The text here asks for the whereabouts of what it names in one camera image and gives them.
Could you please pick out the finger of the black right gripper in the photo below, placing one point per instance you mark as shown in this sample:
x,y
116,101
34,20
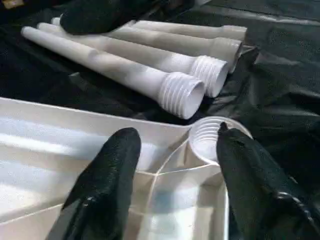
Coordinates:
x,y
105,16

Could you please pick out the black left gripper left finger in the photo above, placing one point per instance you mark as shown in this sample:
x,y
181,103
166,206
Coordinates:
x,y
105,185

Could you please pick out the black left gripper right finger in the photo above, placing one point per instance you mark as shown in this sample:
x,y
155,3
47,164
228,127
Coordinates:
x,y
255,195

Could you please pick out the white plastic table leg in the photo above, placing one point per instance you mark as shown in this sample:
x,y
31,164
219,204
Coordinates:
x,y
175,38
112,66
187,27
155,52

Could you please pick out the black mat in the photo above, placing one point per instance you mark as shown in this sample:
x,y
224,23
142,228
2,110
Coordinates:
x,y
275,87

